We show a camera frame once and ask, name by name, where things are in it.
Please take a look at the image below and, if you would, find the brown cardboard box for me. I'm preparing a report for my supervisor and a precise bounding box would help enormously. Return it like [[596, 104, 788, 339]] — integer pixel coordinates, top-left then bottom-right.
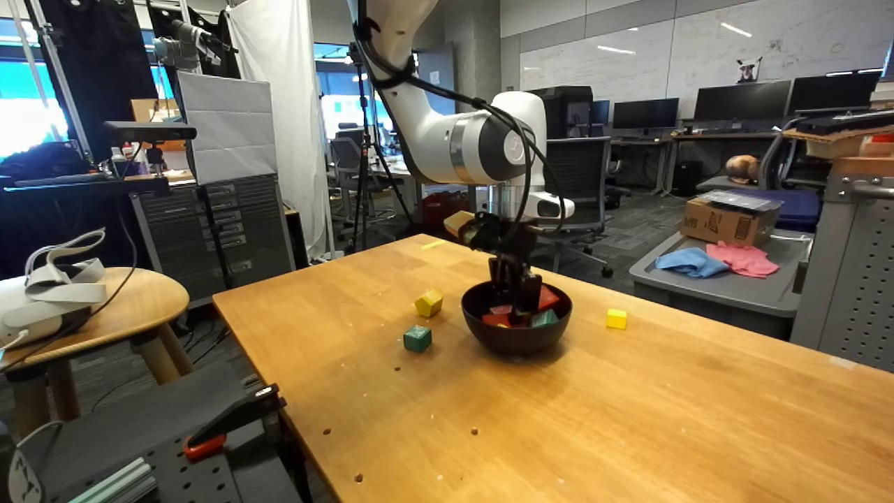
[[681, 191, 784, 250]]

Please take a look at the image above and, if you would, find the grey flat pad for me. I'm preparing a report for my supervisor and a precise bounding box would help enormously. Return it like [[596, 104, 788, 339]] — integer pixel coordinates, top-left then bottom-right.
[[695, 187, 784, 218]]

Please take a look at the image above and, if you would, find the white foam board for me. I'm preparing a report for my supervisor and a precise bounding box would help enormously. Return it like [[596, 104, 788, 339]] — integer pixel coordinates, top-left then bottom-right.
[[175, 72, 276, 187]]

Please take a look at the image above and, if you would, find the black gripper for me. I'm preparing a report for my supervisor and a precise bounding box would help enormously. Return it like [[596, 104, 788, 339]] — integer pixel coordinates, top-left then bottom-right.
[[473, 216, 544, 317]]

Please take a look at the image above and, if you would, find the dark grey filing cabinet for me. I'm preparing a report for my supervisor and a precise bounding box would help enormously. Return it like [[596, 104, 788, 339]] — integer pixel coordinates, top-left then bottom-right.
[[128, 170, 299, 303]]

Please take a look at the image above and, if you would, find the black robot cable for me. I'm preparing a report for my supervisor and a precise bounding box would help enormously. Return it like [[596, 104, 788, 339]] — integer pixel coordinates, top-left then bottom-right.
[[348, 0, 554, 227]]

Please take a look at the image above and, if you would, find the grey office chair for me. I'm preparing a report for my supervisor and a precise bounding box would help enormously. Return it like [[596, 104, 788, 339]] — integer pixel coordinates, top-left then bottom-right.
[[756, 118, 808, 193]]

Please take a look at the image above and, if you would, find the orange handled clamp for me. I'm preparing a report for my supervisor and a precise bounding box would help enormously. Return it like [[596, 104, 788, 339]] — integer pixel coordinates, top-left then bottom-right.
[[179, 383, 288, 466]]

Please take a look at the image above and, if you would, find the black computer monitor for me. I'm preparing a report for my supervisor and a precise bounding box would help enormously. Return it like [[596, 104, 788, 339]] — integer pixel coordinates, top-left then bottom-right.
[[693, 82, 794, 130], [608, 96, 681, 135], [788, 71, 883, 120]]

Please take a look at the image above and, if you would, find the dark perforated mounting plate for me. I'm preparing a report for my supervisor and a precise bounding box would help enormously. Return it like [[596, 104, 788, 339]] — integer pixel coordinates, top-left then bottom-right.
[[0, 357, 316, 503]]

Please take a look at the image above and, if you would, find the pink cloth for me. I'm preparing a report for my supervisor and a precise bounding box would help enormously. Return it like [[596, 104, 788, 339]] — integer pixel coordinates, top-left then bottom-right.
[[703, 237, 781, 282]]

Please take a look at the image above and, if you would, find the brown rounded object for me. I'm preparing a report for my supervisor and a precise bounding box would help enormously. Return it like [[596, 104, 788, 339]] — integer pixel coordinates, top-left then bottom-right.
[[724, 151, 762, 186]]

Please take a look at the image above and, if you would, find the black shelf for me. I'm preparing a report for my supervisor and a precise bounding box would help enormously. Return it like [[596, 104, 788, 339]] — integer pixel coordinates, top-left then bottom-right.
[[101, 120, 200, 146]]

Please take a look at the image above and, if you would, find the red bin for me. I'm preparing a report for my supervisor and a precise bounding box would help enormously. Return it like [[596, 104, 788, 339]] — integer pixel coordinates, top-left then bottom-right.
[[420, 191, 454, 233]]

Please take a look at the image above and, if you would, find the aluminium extrusion rail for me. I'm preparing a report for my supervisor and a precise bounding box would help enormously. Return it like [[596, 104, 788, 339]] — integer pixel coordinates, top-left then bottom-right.
[[66, 455, 160, 503]]

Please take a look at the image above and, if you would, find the yellow wooden block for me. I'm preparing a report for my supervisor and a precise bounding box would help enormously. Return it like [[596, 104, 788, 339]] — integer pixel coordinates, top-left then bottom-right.
[[413, 288, 447, 321]]

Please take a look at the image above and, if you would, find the white VR headset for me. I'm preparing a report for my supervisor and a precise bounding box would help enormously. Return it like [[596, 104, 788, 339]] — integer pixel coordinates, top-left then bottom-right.
[[0, 227, 109, 355]]

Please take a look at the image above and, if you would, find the blue cloth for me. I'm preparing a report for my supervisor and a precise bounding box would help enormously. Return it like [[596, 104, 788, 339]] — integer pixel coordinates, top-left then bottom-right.
[[653, 244, 731, 282]]

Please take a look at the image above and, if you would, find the blue storage bin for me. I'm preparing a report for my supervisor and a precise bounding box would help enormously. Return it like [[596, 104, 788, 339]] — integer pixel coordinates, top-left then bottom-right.
[[749, 181, 826, 234]]

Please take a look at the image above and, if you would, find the black mesh office chair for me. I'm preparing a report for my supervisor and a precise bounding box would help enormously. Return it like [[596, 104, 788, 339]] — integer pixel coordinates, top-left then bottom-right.
[[547, 135, 618, 282]]

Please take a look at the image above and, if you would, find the round wooden side table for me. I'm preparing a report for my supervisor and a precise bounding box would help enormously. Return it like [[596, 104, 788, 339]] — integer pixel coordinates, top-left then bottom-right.
[[0, 267, 193, 445]]

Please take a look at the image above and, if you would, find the large black screen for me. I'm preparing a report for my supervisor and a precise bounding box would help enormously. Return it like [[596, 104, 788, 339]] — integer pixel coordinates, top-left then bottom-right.
[[534, 84, 596, 141]]

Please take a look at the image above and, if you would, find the black fabric panel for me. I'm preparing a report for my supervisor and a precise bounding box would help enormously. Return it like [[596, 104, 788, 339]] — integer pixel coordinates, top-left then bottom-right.
[[40, 0, 143, 165]]

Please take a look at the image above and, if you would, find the green wooden block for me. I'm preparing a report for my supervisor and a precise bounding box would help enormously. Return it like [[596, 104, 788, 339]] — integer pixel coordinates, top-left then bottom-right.
[[528, 308, 563, 334], [403, 321, 435, 355]]

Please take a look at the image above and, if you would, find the black bowl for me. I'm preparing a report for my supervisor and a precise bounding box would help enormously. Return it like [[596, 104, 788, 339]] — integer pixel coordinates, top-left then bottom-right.
[[460, 276, 576, 357]]

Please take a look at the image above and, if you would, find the small grey side table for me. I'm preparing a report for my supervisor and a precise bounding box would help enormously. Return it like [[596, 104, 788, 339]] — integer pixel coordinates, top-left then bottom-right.
[[629, 229, 815, 343]]

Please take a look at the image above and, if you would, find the small cardboard box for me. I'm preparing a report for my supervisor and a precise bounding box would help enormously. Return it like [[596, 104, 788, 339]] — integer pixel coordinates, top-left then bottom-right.
[[128, 96, 183, 127]]

